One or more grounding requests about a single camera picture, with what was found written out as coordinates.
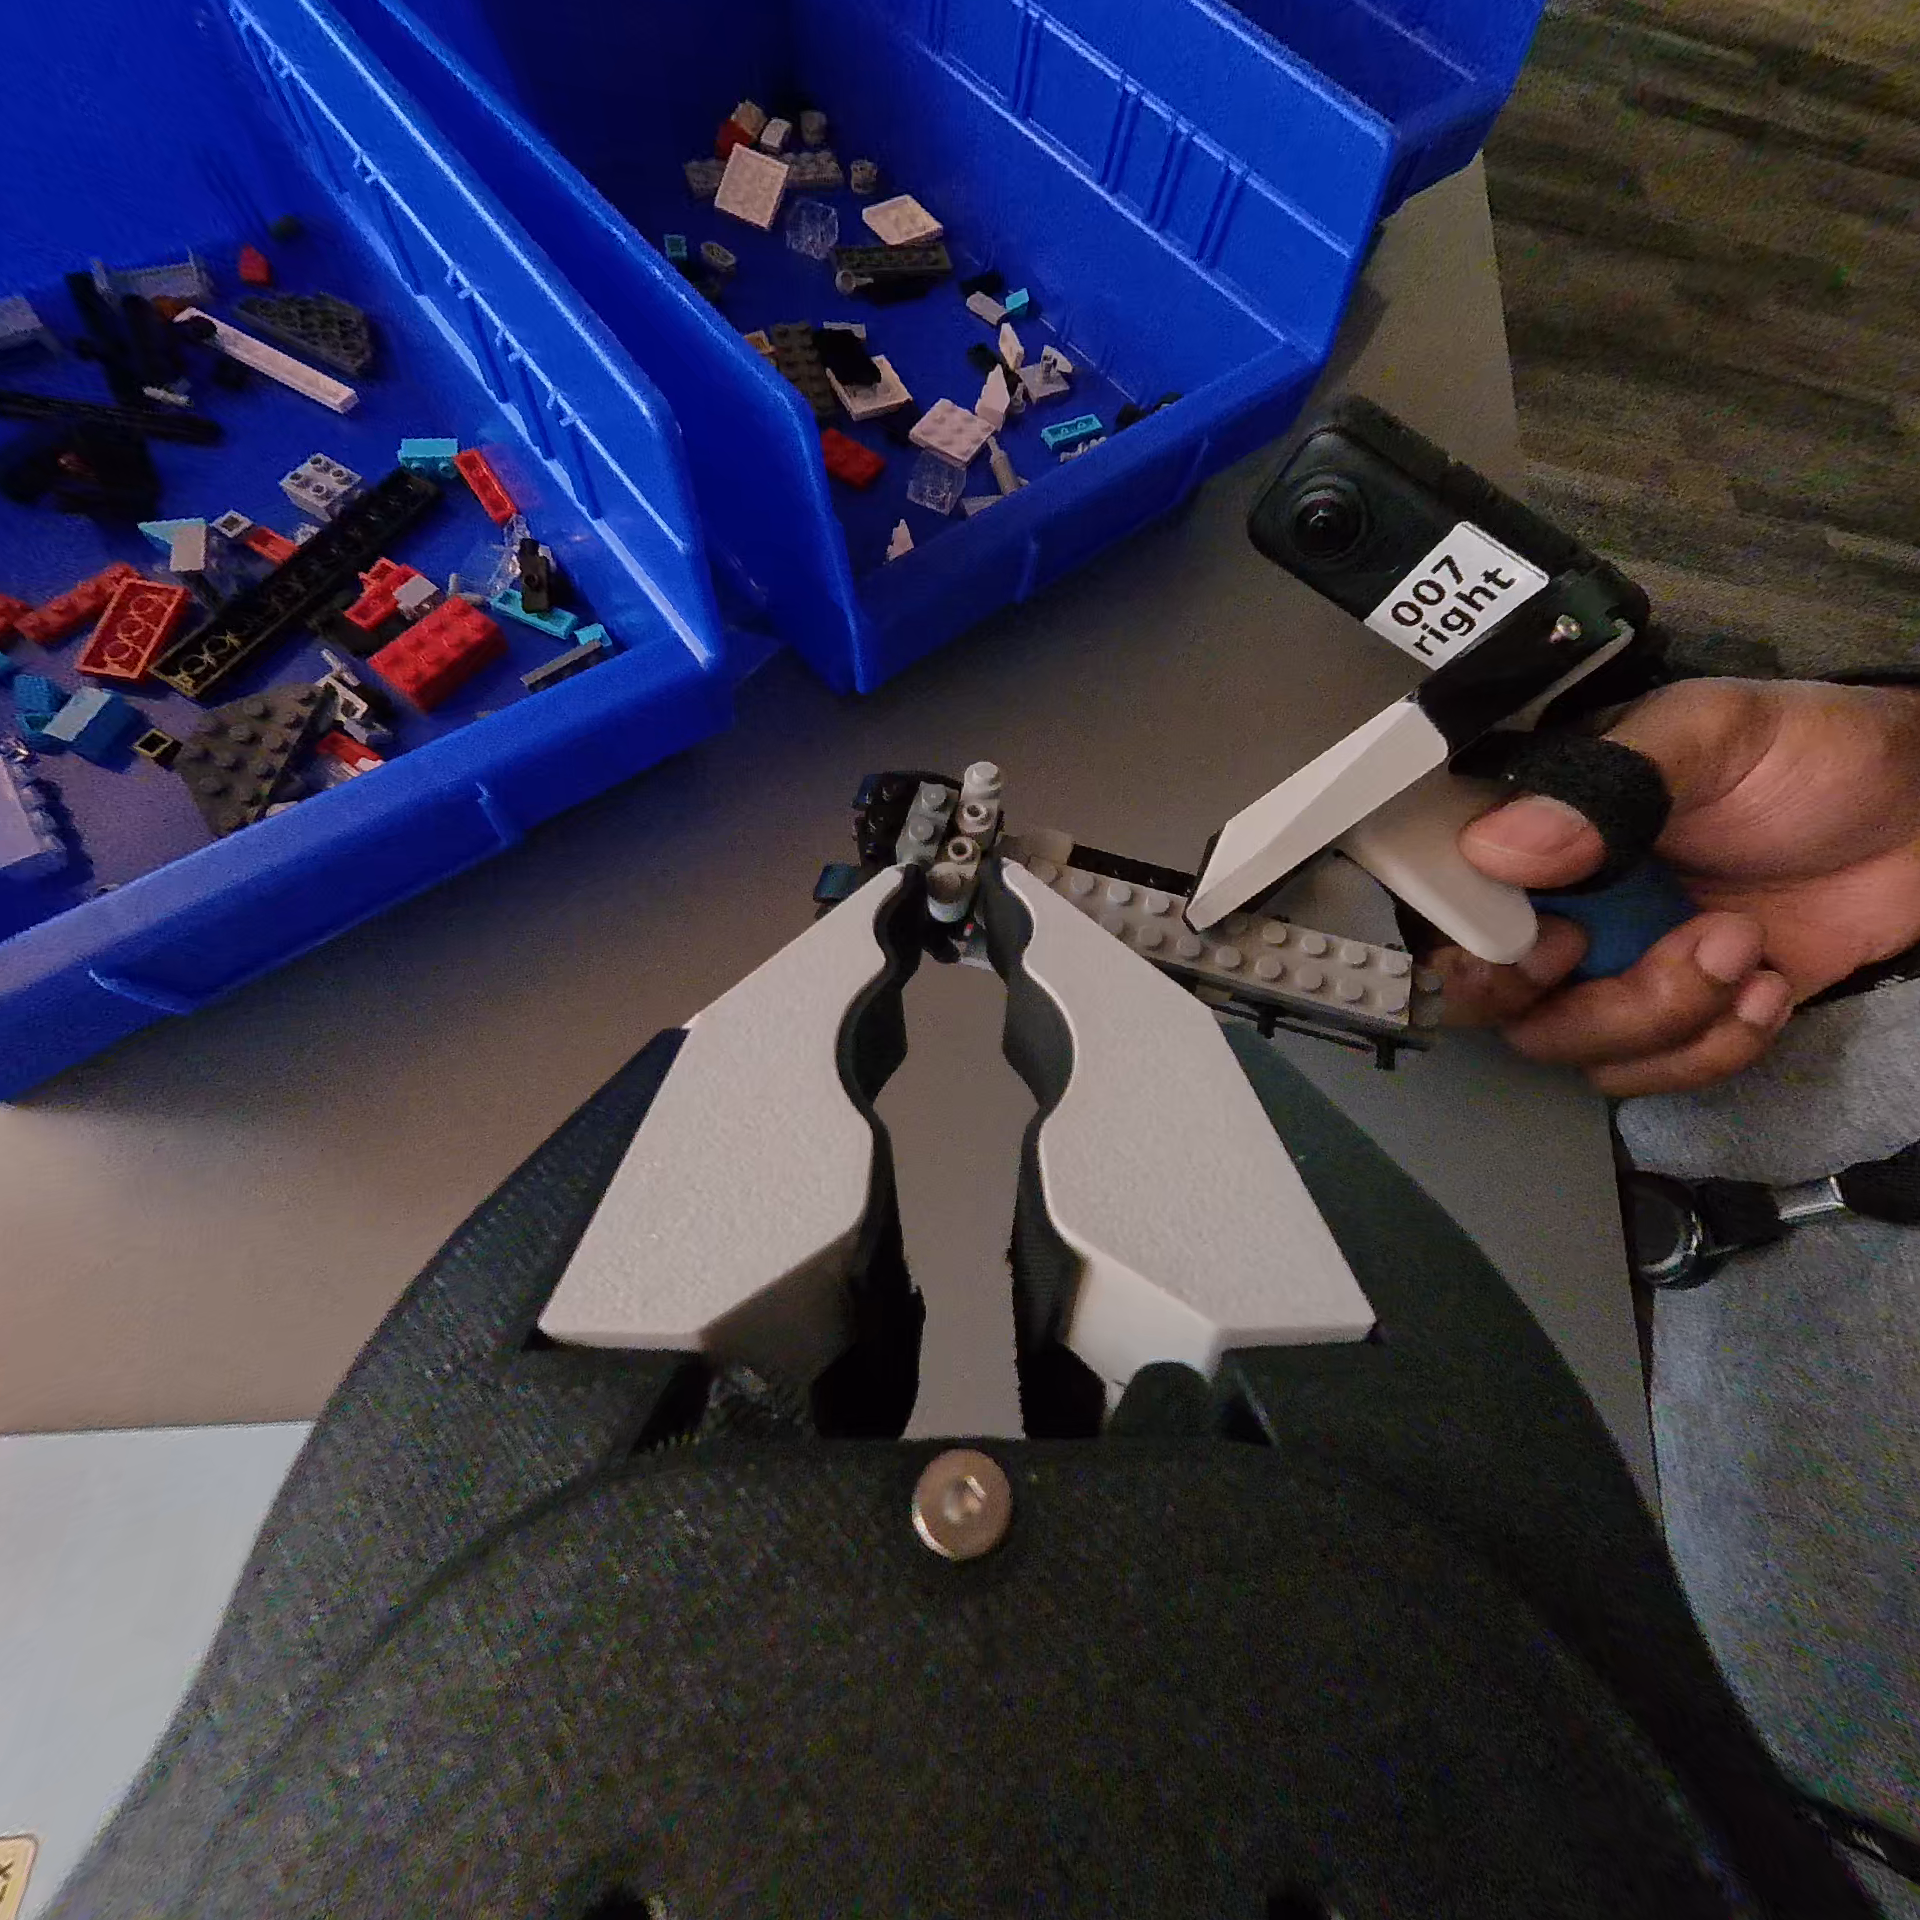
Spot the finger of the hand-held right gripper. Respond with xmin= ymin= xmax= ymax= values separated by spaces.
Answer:
xmin=1185 ymin=698 xmax=1451 ymax=934

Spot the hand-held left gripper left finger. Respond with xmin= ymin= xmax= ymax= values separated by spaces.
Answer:
xmin=536 ymin=866 xmax=923 ymax=1353

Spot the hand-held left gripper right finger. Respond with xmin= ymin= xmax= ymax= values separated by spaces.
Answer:
xmin=992 ymin=862 xmax=1384 ymax=1386

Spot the grey toy brick model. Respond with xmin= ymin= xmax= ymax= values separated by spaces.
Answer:
xmin=814 ymin=761 xmax=1444 ymax=1070

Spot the blue plastic bin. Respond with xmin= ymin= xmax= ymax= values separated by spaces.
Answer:
xmin=0 ymin=0 xmax=731 ymax=1105
xmin=1237 ymin=0 xmax=1550 ymax=215
xmin=336 ymin=0 xmax=1396 ymax=698

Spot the person's right hand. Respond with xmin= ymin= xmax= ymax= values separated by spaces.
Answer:
xmin=1418 ymin=680 xmax=1920 ymax=1097

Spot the black round badge reel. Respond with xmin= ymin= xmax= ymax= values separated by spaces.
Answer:
xmin=1624 ymin=1171 xmax=1708 ymax=1291

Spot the pile of grey white toy bricks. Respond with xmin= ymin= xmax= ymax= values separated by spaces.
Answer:
xmin=660 ymin=97 xmax=1187 ymax=566

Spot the pile of red black toy bricks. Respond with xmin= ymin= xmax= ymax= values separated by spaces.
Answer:
xmin=0 ymin=218 xmax=618 ymax=888

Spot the white flat sheet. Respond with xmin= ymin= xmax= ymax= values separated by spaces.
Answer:
xmin=0 ymin=1423 xmax=320 ymax=1920

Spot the black lanyard strap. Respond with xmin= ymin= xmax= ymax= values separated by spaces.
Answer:
xmin=1697 ymin=1147 xmax=1920 ymax=1250

